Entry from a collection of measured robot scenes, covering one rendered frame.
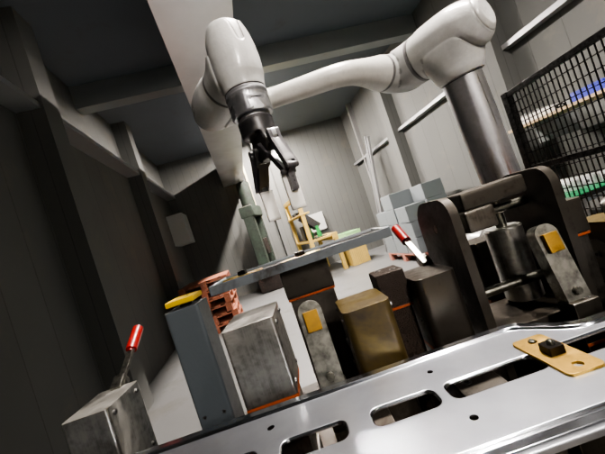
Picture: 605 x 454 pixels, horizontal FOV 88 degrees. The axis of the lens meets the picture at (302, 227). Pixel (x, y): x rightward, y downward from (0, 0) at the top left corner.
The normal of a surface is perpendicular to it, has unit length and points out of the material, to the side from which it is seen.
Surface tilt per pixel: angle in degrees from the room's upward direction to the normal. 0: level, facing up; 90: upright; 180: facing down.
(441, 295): 90
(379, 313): 90
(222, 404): 90
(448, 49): 104
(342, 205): 90
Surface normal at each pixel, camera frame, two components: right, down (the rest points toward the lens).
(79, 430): 0.02, -0.02
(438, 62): -0.71, 0.47
